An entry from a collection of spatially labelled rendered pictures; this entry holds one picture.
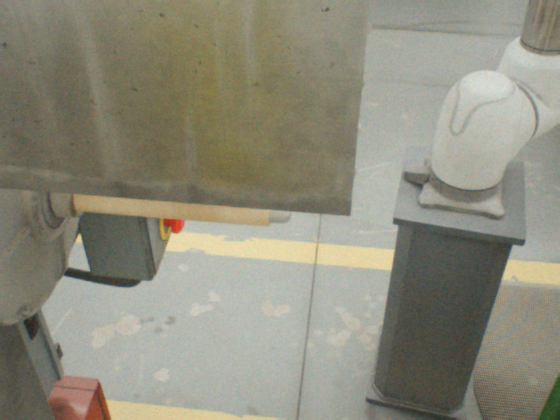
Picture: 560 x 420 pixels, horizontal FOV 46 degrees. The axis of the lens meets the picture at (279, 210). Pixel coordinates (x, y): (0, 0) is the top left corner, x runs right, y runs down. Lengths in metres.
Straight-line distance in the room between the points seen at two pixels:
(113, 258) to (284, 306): 1.24
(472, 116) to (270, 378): 1.01
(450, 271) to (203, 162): 1.21
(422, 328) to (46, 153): 1.38
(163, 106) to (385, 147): 2.51
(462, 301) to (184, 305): 0.96
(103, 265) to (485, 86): 0.81
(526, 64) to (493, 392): 0.98
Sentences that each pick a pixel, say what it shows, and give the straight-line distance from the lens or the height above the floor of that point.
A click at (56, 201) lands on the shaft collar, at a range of 0.64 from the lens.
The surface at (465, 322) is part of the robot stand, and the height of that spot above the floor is 0.40.
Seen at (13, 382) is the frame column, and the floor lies 0.86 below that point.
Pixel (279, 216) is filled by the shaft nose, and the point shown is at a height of 1.25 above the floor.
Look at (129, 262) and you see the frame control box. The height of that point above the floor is 0.96.
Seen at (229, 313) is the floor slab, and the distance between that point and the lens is 2.16.
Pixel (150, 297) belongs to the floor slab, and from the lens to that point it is 2.24.
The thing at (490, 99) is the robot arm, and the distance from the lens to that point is 1.37.
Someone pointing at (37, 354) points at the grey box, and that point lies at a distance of 1.16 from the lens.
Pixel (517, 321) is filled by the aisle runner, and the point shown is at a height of 0.00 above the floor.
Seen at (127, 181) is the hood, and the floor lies 1.40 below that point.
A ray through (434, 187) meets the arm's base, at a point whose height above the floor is 0.73.
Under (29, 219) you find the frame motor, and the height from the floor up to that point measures 1.26.
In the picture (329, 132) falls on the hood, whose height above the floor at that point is 1.45.
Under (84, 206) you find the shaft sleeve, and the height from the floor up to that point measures 1.25.
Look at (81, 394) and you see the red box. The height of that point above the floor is 0.62.
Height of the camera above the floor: 1.65
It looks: 41 degrees down
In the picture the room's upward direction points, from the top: straight up
